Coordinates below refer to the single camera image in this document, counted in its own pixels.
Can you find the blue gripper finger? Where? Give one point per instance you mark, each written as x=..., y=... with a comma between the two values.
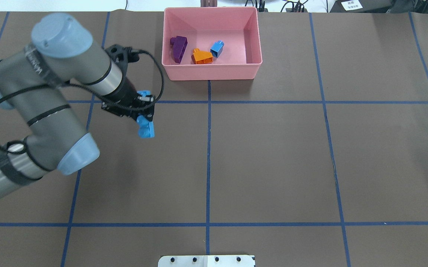
x=146, y=127
x=144, y=93

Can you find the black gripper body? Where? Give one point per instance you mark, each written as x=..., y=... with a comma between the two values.
x=124, y=93

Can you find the purple block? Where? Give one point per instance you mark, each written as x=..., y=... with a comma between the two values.
x=178, y=46

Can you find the orange block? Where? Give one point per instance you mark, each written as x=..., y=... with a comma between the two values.
x=200, y=57

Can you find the blue block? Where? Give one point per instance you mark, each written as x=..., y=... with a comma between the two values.
x=217, y=48

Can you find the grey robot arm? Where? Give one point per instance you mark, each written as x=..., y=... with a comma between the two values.
x=63, y=54

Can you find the white metal mounting plate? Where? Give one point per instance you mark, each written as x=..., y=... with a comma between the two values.
x=207, y=261

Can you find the grey usb hub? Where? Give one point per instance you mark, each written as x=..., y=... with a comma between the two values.
x=295, y=9

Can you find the aluminium frame post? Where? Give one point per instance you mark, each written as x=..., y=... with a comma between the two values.
x=208, y=3

